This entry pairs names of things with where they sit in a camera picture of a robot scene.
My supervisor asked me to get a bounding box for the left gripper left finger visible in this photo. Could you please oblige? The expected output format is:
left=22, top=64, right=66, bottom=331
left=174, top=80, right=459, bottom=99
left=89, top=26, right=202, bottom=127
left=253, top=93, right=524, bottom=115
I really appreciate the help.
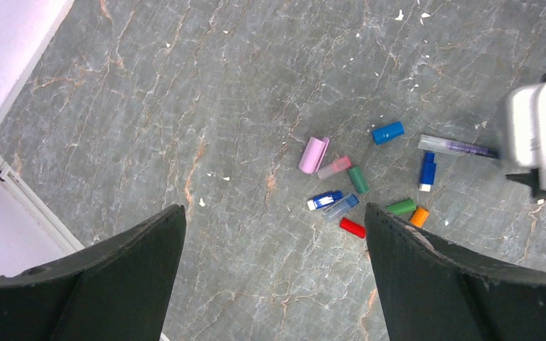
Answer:
left=0, top=205, right=186, bottom=340

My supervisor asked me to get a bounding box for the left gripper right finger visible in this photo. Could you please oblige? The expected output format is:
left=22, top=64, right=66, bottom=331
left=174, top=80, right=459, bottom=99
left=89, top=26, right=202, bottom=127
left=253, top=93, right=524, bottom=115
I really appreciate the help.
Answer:
left=364, top=202, right=546, bottom=340

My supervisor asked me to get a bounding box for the orange marker cap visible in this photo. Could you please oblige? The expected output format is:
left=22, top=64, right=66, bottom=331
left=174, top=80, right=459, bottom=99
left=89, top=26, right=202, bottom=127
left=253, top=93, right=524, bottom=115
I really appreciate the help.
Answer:
left=409, top=207, right=429, bottom=228

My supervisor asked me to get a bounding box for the green marker cap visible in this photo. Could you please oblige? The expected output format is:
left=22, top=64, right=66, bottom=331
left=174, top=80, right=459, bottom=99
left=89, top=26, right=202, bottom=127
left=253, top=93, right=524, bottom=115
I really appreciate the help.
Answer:
left=385, top=199, right=417, bottom=216

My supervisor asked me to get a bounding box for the red marker cap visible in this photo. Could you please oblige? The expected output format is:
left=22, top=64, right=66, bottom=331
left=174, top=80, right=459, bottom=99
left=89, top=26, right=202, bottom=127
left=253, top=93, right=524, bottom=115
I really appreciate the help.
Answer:
left=339, top=217, right=366, bottom=239

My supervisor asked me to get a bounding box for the blue pen cap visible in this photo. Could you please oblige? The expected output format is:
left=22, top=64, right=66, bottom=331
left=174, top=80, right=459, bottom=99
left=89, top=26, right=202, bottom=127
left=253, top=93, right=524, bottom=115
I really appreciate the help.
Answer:
left=306, top=190, right=343, bottom=210
left=419, top=151, right=437, bottom=192

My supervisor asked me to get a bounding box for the dark green cap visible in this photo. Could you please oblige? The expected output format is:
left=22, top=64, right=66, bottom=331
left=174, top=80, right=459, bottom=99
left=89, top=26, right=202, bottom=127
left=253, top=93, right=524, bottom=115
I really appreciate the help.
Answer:
left=347, top=165, right=369, bottom=194

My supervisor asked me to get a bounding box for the dark purple pen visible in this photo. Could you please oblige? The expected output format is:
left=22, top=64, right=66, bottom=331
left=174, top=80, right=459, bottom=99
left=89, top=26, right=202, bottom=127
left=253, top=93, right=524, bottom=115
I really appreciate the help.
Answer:
left=417, top=134, right=500, bottom=159

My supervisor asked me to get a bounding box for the pink translucent cap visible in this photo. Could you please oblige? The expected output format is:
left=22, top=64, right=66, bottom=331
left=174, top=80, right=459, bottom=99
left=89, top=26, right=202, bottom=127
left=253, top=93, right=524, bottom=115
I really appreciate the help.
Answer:
left=316, top=156, right=352, bottom=180

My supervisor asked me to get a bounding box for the large blue marker cap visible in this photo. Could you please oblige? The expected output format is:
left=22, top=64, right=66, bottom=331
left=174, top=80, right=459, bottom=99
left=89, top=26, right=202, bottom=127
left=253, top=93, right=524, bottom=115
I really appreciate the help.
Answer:
left=372, top=121, right=405, bottom=145

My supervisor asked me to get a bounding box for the purple highlighter cap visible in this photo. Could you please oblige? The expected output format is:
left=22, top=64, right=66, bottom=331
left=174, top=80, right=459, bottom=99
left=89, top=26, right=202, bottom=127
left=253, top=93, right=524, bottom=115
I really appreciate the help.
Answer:
left=299, top=137, right=330, bottom=174

